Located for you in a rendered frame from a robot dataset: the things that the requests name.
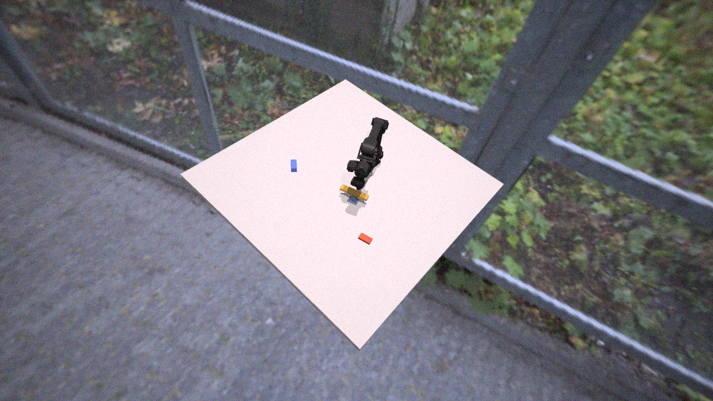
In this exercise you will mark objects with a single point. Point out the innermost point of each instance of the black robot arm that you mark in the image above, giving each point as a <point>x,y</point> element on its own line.
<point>370,149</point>

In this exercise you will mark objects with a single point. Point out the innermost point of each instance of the yellow bar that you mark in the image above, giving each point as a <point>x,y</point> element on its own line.
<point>354,192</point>

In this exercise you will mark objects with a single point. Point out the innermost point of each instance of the orange block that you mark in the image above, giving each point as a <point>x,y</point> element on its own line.
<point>365,238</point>

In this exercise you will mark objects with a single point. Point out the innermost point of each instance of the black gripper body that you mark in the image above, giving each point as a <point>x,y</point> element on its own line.
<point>359,182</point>

